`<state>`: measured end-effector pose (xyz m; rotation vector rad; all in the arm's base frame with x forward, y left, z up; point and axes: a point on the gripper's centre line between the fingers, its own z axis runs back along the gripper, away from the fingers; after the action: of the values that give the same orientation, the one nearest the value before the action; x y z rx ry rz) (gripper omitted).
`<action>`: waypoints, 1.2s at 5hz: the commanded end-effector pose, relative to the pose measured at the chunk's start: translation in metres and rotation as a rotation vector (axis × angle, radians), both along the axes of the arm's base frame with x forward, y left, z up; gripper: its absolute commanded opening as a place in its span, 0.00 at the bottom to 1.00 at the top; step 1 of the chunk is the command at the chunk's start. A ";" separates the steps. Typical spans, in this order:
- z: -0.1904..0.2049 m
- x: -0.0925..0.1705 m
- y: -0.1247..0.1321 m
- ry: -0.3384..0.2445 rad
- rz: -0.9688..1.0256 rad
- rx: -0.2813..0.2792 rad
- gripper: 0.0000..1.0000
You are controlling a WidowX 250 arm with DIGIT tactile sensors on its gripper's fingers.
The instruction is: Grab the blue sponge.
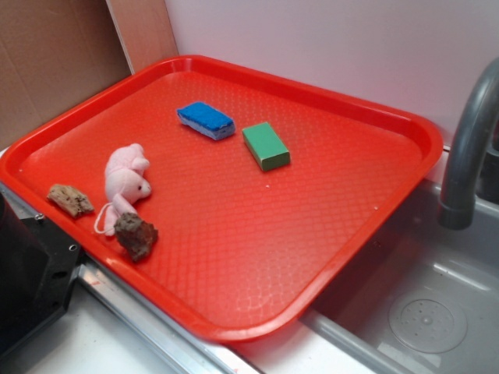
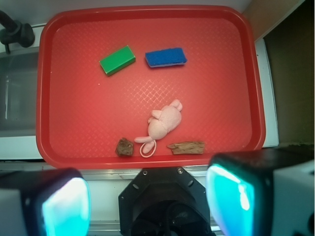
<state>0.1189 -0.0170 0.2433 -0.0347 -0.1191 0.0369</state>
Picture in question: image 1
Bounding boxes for grey plastic sink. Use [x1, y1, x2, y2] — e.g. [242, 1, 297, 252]
[234, 161, 498, 373]

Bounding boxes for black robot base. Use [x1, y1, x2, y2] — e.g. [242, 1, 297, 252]
[1, 197, 81, 358]

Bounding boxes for green rectangular block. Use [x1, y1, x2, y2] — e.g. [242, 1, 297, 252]
[242, 122, 291, 172]

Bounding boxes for light brown rock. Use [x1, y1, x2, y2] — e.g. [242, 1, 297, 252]
[47, 184, 94, 218]

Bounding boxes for brown cardboard panel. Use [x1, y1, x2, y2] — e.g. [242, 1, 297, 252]
[1, 1, 130, 148]

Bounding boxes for blue sponge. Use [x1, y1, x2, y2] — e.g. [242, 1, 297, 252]
[176, 102, 235, 140]

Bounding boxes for dark brown rock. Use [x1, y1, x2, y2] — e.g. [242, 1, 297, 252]
[114, 213, 158, 263]

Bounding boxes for light wooden board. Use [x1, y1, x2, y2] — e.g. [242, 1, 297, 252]
[106, 0, 179, 74]

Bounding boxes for grey faucet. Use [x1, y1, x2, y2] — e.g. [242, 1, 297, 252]
[437, 59, 498, 230]

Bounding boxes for pink plush toy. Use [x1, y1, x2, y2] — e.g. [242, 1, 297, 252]
[94, 143, 152, 236]

